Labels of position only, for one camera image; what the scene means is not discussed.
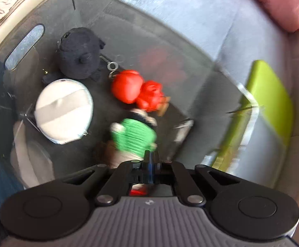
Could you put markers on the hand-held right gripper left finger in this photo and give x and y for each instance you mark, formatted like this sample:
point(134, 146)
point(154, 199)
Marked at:
point(146, 165)

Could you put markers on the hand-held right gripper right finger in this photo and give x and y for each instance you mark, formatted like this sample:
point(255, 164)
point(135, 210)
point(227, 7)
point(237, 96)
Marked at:
point(153, 165)

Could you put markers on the green knitted doll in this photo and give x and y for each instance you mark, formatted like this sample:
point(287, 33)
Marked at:
point(132, 136)

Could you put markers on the grey storage bin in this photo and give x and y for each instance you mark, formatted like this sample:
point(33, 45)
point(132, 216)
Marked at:
point(108, 87)

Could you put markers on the red toy figure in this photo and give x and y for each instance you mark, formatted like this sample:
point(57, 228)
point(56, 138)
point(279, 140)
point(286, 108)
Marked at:
point(139, 92)

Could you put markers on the white round pouch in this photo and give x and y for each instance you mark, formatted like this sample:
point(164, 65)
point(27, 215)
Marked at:
point(63, 112)

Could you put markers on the lime green box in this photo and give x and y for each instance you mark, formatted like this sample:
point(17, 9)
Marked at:
point(265, 113)

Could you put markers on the black plush toy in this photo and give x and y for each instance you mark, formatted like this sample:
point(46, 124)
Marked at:
point(78, 54)

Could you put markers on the blue-grey sofa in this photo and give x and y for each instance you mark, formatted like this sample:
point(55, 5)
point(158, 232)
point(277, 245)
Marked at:
point(190, 23)

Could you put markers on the pink cushion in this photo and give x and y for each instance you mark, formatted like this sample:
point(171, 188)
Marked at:
point(280, 2)

